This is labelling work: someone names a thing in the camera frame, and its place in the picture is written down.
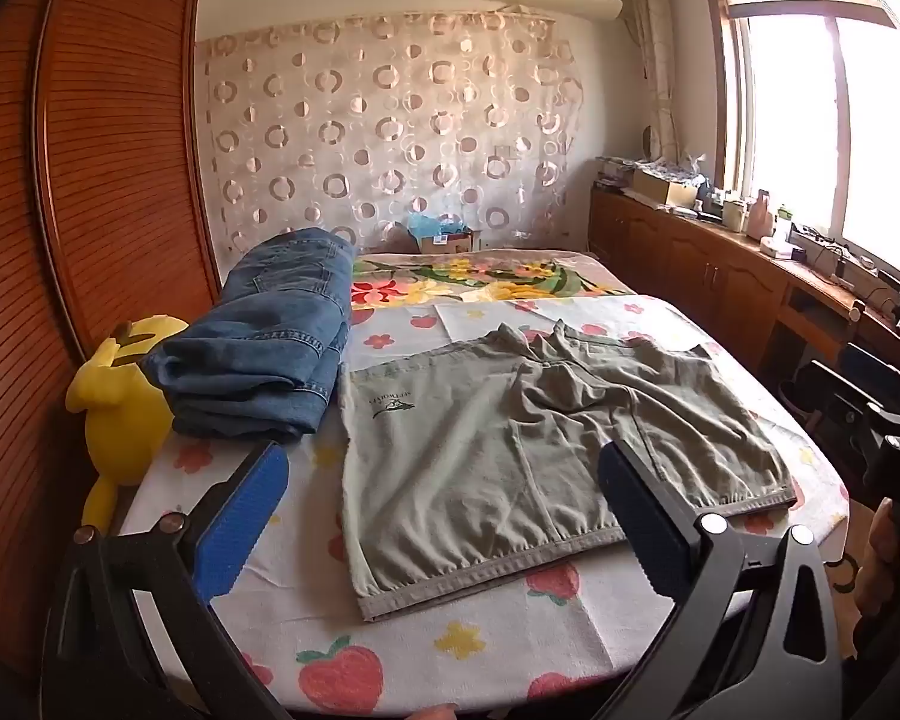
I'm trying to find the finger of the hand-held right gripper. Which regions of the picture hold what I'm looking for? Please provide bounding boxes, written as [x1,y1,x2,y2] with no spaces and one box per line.
[841,343,900,421]
[780,358,890,440]

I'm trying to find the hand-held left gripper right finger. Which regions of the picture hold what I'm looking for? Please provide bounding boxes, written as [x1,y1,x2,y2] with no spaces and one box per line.
[592,439,845,720]

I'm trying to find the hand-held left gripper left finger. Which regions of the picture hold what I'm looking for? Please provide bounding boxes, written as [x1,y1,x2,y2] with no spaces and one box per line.
[41,441,295,720]

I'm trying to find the green pants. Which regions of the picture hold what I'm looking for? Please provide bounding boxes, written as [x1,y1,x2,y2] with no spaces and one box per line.
[337,321,798,622]

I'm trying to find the person's right hand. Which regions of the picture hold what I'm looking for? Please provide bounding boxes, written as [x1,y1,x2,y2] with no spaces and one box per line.
[851,499,900,635]

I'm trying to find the black electronic device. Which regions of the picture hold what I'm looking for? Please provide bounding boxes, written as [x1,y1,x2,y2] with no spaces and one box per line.
[791,229,875,280]

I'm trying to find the yellow plush toy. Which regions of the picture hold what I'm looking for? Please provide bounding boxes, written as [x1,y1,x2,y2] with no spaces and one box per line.
[66,315,190,530]

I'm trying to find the wooden cabinet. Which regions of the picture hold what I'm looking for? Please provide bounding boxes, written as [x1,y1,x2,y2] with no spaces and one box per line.
[589,184,900,410]

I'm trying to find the pink bottle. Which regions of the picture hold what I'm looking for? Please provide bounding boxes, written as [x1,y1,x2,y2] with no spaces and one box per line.
[747,191,773,241]

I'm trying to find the folded blue jeans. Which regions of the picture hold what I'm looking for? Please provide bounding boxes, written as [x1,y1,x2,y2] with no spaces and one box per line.
[141,229,357,443]

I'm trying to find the strawberry printed blanket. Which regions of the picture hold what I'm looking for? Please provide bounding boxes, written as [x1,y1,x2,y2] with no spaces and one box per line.
[116,292,852,718]

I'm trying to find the open cardboard box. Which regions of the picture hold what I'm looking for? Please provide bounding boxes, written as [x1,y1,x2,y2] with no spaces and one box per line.
[631,167,700,209]

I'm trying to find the floral blanket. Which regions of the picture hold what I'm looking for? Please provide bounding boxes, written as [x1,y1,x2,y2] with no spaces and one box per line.
[349,247,637,314]

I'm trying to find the cardboard box with blue bag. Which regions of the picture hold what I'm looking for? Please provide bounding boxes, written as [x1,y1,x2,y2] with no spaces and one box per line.
[407,211,483,256]

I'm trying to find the patterned window curtain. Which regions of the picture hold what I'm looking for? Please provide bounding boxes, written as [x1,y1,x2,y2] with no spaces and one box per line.
[626,0,681,160]

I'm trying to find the circle patterned sheer curtain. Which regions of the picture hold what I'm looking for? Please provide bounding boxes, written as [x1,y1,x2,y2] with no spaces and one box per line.
[195,9,580,256]

